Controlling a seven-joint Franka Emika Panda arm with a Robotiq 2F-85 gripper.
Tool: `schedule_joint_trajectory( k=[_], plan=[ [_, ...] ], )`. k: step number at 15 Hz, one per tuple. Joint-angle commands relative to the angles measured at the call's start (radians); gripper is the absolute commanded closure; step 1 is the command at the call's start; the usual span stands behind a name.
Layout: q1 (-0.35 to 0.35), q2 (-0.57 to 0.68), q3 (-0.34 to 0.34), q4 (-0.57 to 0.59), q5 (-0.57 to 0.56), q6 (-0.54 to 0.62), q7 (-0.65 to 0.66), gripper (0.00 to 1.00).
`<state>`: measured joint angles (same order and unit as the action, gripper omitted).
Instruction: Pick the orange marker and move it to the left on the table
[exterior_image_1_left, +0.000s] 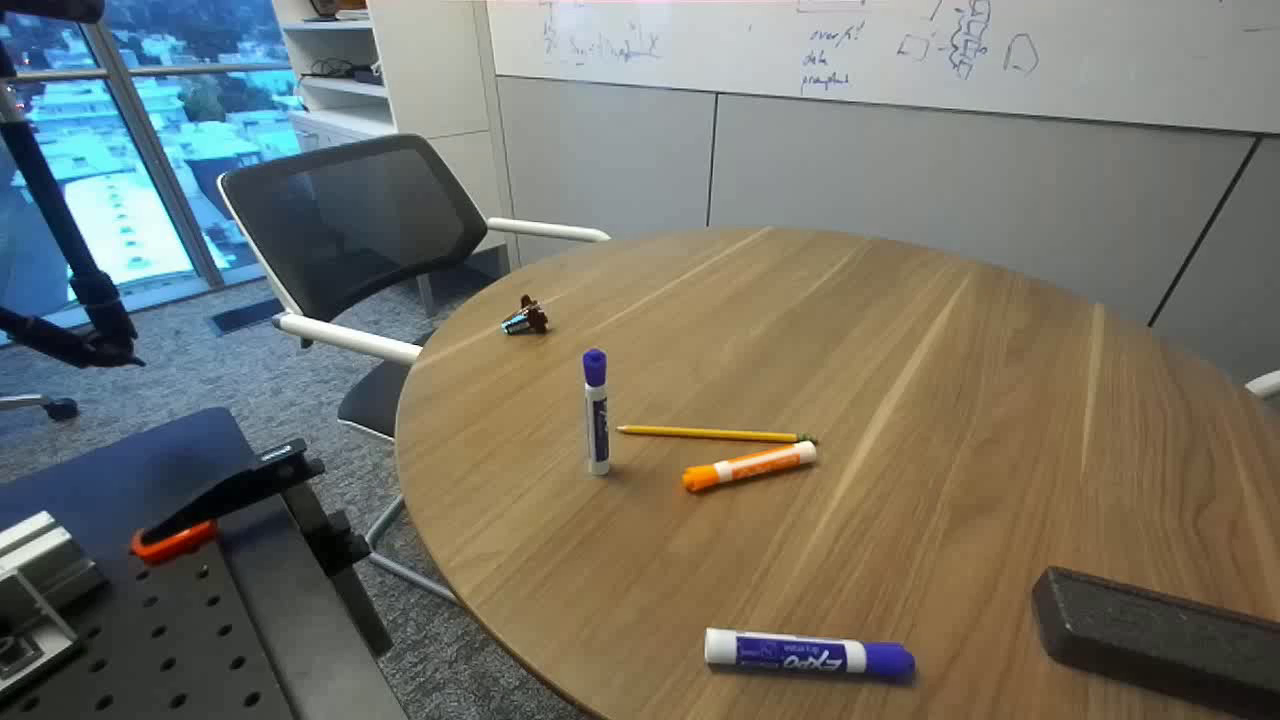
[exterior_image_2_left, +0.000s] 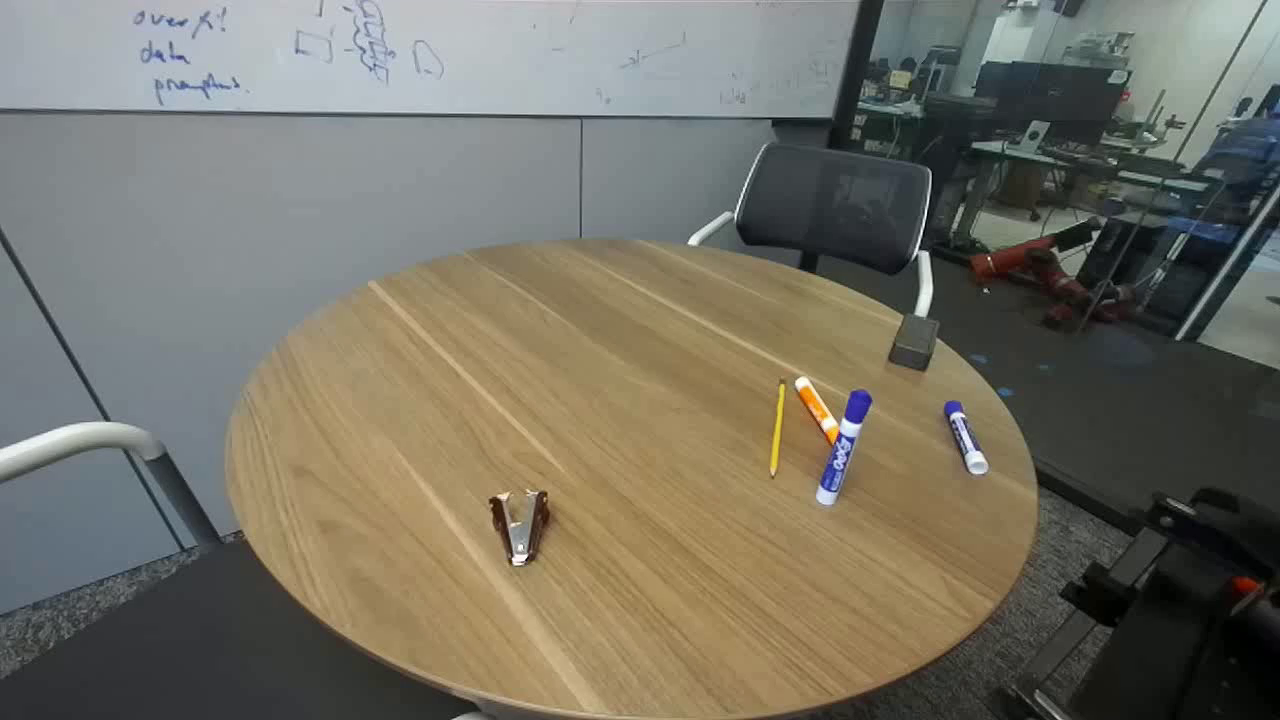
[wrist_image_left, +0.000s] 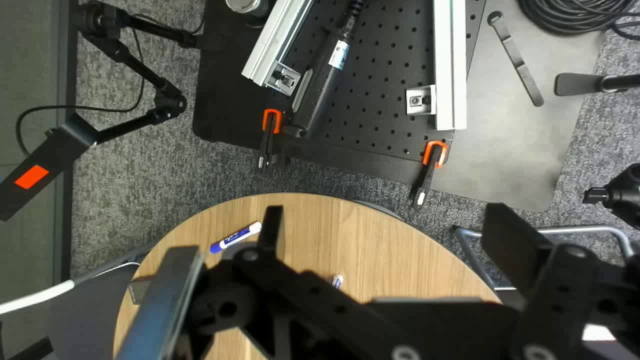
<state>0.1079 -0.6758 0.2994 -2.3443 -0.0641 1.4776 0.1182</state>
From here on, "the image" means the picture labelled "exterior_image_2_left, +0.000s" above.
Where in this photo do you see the yellow pencil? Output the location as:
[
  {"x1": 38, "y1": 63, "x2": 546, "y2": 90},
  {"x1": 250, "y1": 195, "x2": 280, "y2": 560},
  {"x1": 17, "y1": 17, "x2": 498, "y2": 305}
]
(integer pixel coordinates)
[{"x1": 764, "y1": 378, "x2": 791, "y2": 480}]

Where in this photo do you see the red floor machine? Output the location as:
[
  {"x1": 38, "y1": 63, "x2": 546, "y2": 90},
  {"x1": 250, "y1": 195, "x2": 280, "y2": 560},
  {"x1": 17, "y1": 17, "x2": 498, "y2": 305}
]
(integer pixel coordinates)
[{"x1": 967, "y1": 217, "x2": 1136, "y2": 333}]

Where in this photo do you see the blue background rack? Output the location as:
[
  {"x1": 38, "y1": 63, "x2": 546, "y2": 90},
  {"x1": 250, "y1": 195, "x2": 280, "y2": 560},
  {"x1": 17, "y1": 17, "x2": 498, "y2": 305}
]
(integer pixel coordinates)
[{"x1": 1167, "y1": 85, "x2": 1280, "y2": 249}]

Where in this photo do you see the grey mesh office chair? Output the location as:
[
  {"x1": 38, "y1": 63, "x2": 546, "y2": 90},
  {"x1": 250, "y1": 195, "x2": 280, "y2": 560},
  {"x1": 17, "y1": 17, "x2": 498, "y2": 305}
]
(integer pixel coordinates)
[{"x1": 685, "y1": 136, "x2": 942, "y2": 324}]

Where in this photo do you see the black robot mount stand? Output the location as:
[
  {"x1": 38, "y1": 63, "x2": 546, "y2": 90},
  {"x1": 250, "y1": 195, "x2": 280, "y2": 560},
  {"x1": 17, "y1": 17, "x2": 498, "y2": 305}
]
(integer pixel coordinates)
[{"x1": 995, "y1": 485, "x2": 1280, "y2": 720}]

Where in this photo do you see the black background office chair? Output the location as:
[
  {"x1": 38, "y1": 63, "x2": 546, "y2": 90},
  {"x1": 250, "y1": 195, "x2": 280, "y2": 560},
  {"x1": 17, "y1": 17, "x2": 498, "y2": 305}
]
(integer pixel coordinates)
[{"x1": 917, "y1": 93, "x2": 999, "y2": 257}]

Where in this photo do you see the small purple cap marker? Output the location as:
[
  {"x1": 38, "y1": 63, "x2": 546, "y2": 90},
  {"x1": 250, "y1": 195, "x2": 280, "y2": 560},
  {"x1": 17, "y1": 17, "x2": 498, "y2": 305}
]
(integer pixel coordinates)
[{"x1": 942, "y1": 397, "x2": 992, "y2": 480}]

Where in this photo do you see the large purple cap marker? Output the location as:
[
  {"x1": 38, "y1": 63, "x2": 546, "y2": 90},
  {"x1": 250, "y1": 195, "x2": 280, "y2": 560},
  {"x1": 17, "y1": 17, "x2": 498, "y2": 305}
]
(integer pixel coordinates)
[{"x1": 814, "y1": 389, "x2": 875, "y2": 512}]

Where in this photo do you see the orange marker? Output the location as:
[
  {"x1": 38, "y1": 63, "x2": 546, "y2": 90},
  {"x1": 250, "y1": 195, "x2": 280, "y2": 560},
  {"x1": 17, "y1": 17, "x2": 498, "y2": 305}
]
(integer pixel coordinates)
[{"x1": 791, "y1": 373, "x2": 846, "y2": 448}]

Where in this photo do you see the black vertical pillar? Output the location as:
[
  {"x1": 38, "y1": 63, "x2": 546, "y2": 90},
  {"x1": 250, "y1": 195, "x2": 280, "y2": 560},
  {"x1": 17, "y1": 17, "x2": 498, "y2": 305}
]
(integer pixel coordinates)
[{"x1": 824, "y1": 0, "x2": 888, "y2": 151}]

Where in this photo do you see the white wall whiteboard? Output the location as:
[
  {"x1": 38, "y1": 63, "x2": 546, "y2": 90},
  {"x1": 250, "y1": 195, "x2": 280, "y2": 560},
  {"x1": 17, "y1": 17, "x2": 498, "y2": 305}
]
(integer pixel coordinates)
[{"x1": 0, "y1": 0, "x2": 866, "y2": 125}]

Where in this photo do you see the black whiteboard eraser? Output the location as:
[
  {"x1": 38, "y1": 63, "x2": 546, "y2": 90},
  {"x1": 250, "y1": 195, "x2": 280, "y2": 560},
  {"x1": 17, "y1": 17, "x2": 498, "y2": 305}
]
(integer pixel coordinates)
[{"x1": 885, "y1": 314, "x2": 944, "y2": 378}]

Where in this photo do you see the black chair with white armrest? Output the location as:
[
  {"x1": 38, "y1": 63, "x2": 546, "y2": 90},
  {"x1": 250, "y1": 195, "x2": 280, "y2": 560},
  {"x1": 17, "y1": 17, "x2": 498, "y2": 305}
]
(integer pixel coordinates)
[{"x1": 0, "y1": 420, "x2": 471, "y2": 720}]

